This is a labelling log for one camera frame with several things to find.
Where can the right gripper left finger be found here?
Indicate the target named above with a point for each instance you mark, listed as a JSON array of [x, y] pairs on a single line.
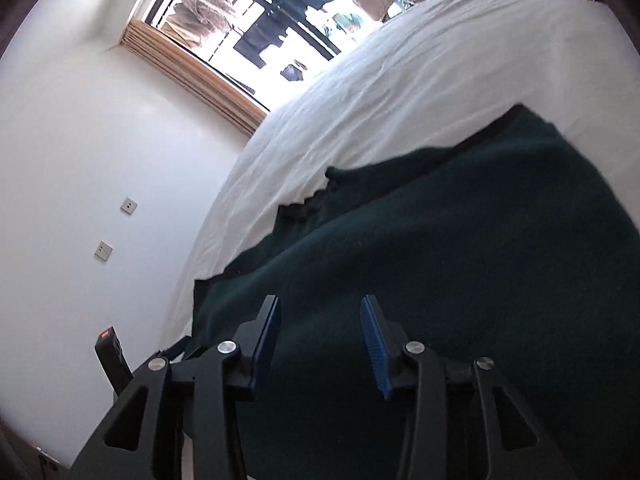
[[173, 396]]

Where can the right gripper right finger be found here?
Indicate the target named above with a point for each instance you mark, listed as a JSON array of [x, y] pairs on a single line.
[[463, 420]]

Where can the dark green knit sweater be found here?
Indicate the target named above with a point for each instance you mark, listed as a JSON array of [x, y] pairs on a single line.
[[508, 245]]

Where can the black device orange light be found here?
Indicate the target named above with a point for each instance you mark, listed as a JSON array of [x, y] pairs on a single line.
[[112, 359]]

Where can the left beige curtain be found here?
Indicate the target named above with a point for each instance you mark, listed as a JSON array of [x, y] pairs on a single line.
[[193, 75]]

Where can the white bed sheet mattress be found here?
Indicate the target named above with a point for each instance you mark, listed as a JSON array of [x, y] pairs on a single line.
[[430, 77]]

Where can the brown hanging garment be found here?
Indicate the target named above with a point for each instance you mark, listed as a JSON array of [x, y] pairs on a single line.
[[195, 23]]

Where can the dark hanging laundry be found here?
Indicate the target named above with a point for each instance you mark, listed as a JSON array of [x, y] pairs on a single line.
[[271, 29]]

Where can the white wall socket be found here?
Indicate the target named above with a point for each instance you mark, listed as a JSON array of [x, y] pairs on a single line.
[[103, 251]]

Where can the black balcony door frame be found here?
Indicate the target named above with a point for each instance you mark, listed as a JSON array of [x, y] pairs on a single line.
[[287, 68]]

